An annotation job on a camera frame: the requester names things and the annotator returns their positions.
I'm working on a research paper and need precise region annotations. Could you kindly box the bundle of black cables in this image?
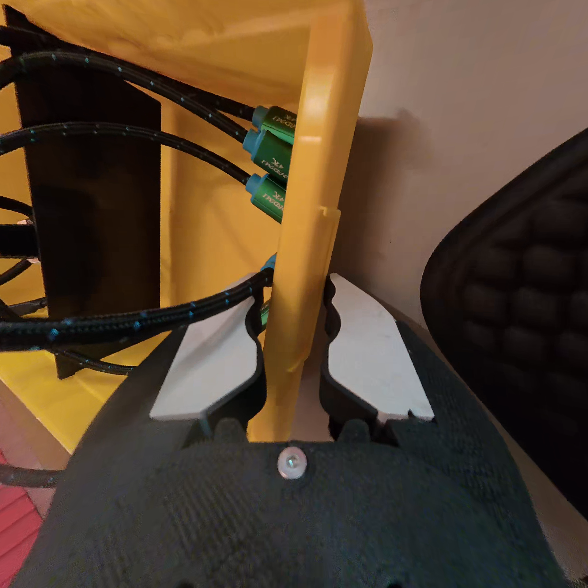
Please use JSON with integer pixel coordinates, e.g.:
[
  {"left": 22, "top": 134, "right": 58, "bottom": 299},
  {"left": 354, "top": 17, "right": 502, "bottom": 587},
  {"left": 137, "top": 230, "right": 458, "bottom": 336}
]
[{"left": 4, "top": 6, "right": 162, "bottom": 379}]

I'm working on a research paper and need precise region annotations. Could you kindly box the yellow plastic bin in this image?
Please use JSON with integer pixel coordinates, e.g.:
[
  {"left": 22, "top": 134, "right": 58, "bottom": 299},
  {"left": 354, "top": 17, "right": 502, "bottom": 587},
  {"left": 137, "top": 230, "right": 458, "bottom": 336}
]
[{"left": 0, "top": 0, "right": 374, "bottom": 453}]

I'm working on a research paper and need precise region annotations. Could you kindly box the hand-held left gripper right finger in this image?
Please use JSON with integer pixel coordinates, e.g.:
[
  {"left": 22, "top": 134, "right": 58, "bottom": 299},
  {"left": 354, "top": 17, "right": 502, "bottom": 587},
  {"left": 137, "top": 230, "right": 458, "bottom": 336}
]
[{"left": 319, "top": 273, "right": 435, "bottom": 442}]

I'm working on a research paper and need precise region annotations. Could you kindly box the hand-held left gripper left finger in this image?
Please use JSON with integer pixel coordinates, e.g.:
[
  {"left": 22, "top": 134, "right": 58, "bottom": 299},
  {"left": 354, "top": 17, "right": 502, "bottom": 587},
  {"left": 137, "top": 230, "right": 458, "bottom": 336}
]
[{"left": 149, "top": 272, "right": 267, "bottom": 437}]

